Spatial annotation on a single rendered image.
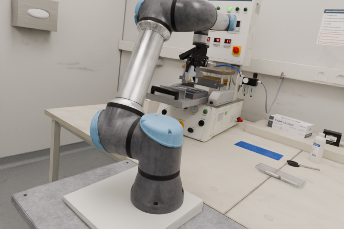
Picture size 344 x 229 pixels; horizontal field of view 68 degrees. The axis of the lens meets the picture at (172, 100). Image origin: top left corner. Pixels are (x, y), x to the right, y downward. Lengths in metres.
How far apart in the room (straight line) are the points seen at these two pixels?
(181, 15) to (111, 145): 0.43
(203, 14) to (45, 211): 0.71
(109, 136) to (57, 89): 1.95
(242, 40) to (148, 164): 1.15
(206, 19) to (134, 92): 0.33
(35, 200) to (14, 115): 1.78
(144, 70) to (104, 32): 2.06
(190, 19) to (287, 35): 1.18
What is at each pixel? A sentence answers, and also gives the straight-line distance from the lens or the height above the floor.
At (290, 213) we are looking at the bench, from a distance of 0.93.
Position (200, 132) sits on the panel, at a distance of 1.33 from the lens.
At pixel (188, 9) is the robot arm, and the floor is 1.31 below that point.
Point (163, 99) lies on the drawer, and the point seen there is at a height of 0.96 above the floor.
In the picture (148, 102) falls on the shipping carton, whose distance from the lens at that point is 1.68.
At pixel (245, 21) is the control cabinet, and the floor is 1.41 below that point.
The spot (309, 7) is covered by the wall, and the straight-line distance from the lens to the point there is 1.91.
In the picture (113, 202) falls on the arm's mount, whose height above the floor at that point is 0.77.
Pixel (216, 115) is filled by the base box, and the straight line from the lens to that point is 1.37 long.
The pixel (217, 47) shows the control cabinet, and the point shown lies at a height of 1.24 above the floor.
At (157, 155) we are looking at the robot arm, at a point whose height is 0.93.
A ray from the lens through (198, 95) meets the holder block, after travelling 1.28.
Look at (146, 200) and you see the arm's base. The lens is 0.70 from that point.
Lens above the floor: 1.19
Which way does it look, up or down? 11 degrees down
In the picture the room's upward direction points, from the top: 8 degrees clockwise
